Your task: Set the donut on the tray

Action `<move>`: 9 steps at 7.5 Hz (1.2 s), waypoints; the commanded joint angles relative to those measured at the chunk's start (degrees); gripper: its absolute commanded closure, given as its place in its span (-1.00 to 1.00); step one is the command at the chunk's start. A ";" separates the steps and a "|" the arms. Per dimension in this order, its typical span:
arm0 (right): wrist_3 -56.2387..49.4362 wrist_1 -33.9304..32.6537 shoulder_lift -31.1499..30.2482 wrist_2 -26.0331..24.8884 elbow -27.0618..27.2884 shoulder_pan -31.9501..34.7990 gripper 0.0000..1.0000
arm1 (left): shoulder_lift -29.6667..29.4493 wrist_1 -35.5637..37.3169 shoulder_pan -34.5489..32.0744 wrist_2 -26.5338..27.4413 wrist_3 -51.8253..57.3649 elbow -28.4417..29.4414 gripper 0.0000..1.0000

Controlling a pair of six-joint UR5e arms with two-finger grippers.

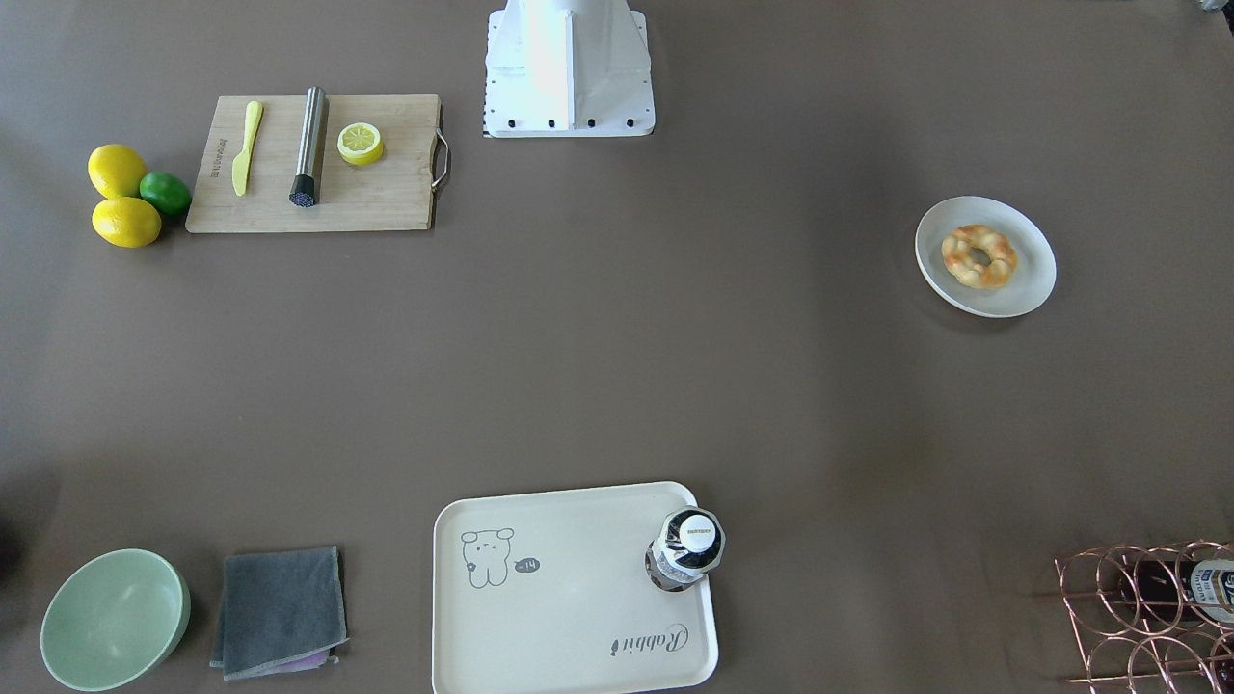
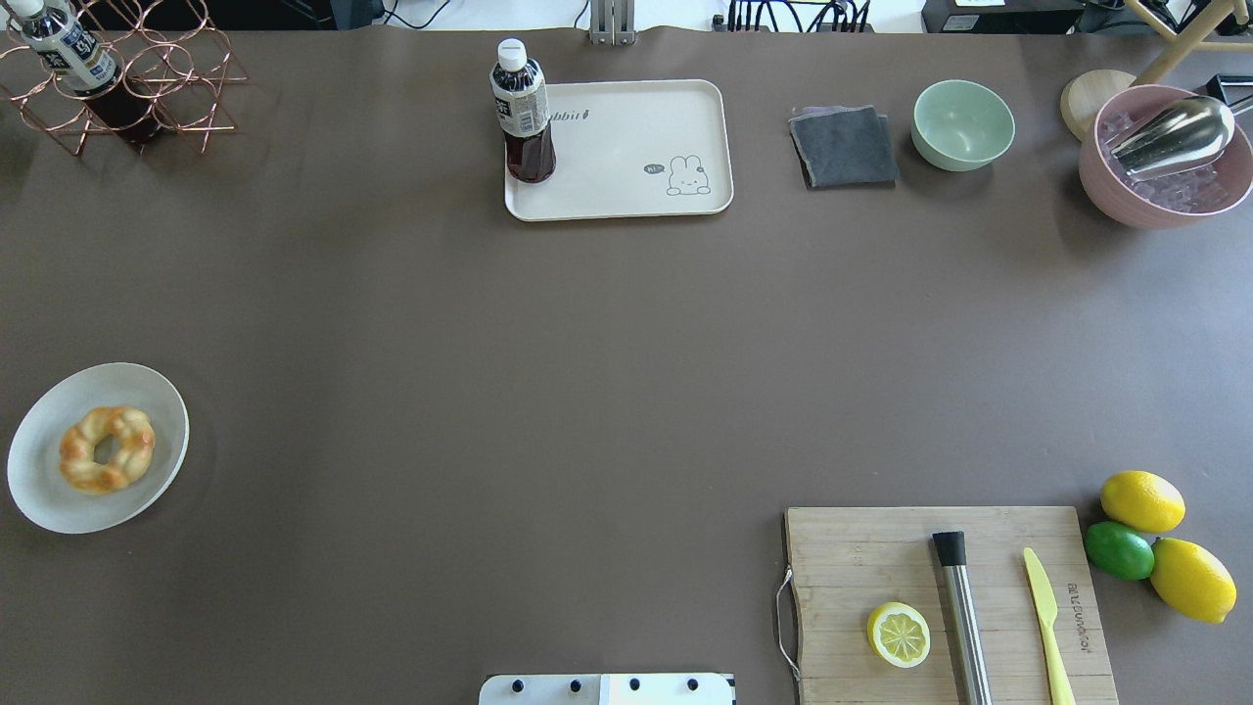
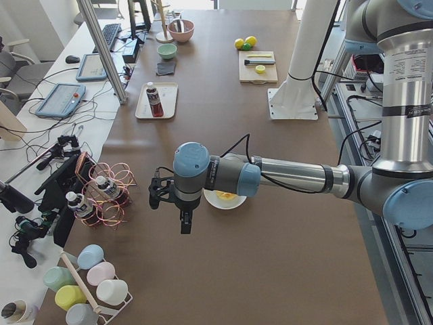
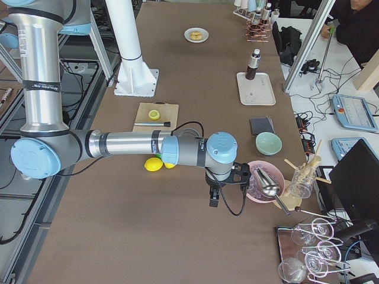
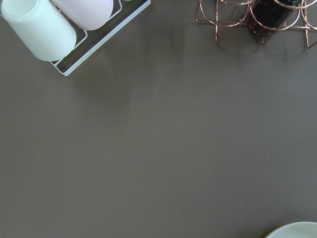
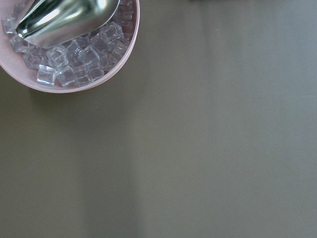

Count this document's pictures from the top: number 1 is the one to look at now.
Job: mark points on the glazed twisted donut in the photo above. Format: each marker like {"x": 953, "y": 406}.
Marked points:
{"x": 979, "y": 256}

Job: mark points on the white round plate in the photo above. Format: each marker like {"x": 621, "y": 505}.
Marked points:
{"x": 1027, "y": 289}

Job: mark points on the dark tea bottle on tray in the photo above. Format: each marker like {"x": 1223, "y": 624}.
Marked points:
{"x": 689, "y": 544}

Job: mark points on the cream rabbit tray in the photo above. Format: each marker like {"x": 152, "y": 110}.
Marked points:
{"x": 549, "y": 593}

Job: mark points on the half lemon slice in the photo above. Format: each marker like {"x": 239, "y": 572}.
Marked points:
{"x": 360, "y": 143}

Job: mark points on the steel cylindrical muddler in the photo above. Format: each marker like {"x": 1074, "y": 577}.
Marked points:
{"x": 305, "y": 189}

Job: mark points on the wooden cutting board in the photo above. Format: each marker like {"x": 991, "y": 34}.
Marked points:
{"x": 396, "y": 193}

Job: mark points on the grey folded cloth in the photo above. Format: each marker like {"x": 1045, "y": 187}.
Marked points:
{"x": 281, "y": 612}

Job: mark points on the yellow plastic knife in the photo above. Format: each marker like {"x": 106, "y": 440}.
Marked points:
{"x": 240, "y": 171}

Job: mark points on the green lime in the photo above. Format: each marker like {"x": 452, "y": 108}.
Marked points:
{"x": 167, "y": 193}

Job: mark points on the yellow lemon near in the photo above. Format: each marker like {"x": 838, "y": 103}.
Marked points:
{"x": 127, "y": 222}

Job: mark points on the yellow lemon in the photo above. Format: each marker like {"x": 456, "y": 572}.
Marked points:
{"x": 127, "y": 222}
{"x": 116, "y": 171}

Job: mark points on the yellow lemon far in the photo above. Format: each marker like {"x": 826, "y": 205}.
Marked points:
{"x": 116, "y": 171}

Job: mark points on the mint green bowl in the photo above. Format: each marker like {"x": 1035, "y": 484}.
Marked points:
{"x": 114, "y": 619}

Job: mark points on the tea bottle in rack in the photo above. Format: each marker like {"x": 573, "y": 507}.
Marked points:
{"x": 1181, "y": 592}

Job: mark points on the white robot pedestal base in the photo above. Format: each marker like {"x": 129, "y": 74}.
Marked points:
{"x": 568, "y": 69}

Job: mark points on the copper wire bottle rack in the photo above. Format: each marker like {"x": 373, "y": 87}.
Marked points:
{"x": 1121, "y": 651}

